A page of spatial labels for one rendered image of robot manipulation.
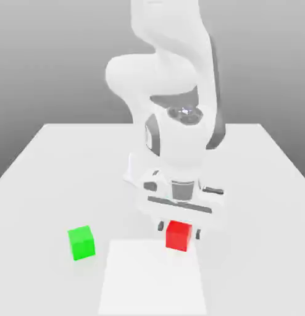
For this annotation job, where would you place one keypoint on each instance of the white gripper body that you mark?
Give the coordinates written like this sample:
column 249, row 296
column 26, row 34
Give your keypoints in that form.
column 182, row 214

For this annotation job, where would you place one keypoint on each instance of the small red cube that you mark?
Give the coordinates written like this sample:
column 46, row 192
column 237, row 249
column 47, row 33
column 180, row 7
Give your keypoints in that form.
column 178, row 236

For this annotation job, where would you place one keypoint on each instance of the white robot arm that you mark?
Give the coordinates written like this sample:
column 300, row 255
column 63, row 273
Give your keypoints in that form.
column 177, row 74

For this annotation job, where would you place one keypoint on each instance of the small green cube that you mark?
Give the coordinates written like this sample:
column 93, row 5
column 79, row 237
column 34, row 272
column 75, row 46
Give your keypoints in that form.
column 82, row 243

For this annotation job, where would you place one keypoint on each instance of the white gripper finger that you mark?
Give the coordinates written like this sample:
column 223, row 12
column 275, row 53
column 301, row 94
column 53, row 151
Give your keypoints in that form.
column 197, row 234
column 161, row 226

